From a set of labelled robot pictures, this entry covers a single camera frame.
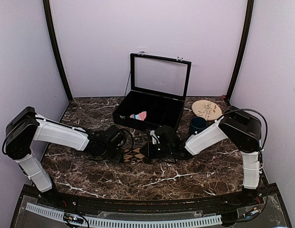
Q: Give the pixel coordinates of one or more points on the brown argyle sock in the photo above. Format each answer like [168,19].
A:
[133,156]

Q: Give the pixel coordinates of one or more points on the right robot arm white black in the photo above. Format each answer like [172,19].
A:
[237,125]

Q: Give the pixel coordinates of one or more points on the pink teal patterned sock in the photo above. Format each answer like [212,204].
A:
[140,116]

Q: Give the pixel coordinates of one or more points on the black display case glass lid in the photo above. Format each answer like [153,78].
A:
[158,85]

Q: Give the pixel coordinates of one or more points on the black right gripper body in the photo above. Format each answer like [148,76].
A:
[165,150]

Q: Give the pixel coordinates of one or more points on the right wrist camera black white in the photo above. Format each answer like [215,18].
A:
[163,134]

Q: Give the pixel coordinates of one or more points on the small circuit board with leds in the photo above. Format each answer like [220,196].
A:
[73,219]

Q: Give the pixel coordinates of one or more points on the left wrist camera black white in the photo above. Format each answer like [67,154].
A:
[115,136]

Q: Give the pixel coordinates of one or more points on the black frame post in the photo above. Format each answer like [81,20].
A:
[241,50]
[55,49]

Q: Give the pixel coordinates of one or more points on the white slotted cable duct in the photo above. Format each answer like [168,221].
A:
[122,220]

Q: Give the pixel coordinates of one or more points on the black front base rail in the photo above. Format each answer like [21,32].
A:
[267,210]

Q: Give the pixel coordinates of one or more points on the dark blue mug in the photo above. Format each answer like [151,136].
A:
[197,125]

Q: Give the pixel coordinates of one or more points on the black right frame post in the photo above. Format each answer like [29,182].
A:
[241,50]

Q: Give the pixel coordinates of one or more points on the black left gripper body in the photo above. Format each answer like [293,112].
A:
[108,155]

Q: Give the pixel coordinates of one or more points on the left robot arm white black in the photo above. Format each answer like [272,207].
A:
[29,126]

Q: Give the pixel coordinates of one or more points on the black left frame post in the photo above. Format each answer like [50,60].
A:
[55,49]

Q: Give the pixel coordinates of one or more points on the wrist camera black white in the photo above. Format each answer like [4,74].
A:
[163,134]
[115,136]

